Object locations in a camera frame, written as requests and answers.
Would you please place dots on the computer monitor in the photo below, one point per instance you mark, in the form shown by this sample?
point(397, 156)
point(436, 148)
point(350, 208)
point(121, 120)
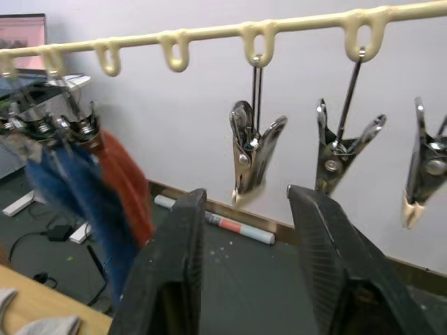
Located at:
point(22, 43)

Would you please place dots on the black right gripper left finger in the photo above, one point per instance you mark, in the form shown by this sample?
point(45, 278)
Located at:
point(174, 265)

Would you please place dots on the grey sock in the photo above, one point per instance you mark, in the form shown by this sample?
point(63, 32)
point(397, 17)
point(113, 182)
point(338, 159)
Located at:
point(35, 322)

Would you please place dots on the rolled paper poster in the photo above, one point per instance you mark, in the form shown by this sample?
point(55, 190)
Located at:
point(223, 223)

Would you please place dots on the cream plastic hanger bar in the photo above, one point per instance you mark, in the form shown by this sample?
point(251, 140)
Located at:
point(223, 33)

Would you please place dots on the metal clip with cream tips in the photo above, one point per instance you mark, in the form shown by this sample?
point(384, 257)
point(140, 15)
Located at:
point(87, 127)
point(337, 153)
point(24, 120)
point(249, 153)
point(424, 164)

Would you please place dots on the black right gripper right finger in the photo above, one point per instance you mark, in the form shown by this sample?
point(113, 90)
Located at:
point(335, 265)

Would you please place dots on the black power adapter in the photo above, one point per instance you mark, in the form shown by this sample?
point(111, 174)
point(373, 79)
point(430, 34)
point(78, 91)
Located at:
point(58, 232)

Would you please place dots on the blue sock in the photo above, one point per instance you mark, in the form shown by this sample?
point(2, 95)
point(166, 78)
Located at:
point(87, 209)

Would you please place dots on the orange sock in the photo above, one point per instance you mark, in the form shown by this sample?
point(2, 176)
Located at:
point(127, 188)

